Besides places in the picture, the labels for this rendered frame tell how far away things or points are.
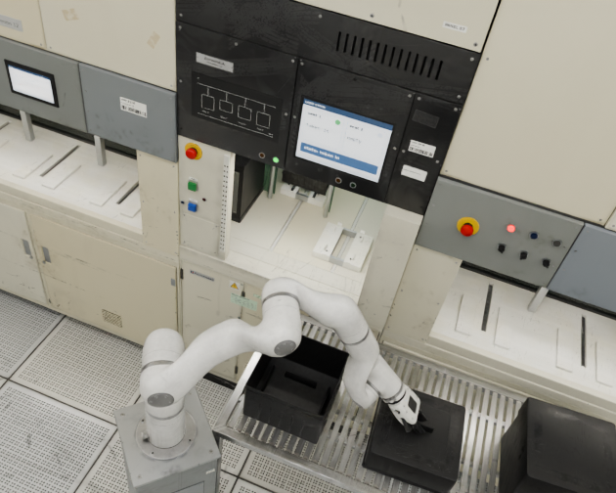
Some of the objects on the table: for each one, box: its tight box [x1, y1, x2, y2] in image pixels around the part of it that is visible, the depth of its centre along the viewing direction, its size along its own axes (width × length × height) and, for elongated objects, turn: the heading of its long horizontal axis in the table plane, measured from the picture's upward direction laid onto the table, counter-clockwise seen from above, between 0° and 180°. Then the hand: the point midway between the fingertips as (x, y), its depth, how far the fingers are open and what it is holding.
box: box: [499, 397, 616, 493], centre depth 189 cm, size 29×29×25 cm
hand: (418, 423), depth 194 cm, fingers open, 4 cm apart
